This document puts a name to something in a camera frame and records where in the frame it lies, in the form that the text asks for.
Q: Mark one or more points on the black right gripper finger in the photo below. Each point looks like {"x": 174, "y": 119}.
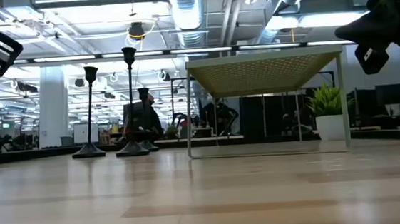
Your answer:
{"x": 375, "y": 62}

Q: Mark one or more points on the medium black candlestick holder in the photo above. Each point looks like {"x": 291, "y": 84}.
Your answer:
{"x": 88, "y": 152}

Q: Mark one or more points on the short black candlestick holder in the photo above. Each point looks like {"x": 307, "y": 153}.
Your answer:
{"x": 144, "y": 95}

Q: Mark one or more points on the tall black candlestick holder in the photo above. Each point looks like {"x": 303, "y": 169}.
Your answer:
{"x": 132, "y": 151}

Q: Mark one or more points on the black monitor on arm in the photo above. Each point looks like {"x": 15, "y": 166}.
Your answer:
{"x": 393, "y": 94}

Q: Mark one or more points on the green plant in white pot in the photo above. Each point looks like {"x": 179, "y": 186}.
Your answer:
{"x": 330, "y": 127}

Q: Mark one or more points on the mint green perforated metal shelf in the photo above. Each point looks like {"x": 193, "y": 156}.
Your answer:
{"x": 261, "y": 75}

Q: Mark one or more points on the white cabinet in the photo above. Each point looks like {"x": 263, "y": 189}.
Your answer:
{"x": 85, "y": 133}

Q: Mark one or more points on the black ceiling fixture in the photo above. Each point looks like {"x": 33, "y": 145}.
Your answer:
{"x": 136, "y": 31}

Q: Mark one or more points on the black background robot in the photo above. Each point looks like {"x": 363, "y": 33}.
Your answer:
{"x": 222, "y": 117}

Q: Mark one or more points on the person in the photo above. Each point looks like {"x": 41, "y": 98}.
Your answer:
{"x": 156, "y": 122}

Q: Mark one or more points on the silver ventilation duct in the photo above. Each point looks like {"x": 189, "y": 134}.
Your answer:
{"x": 186, "y": 13}

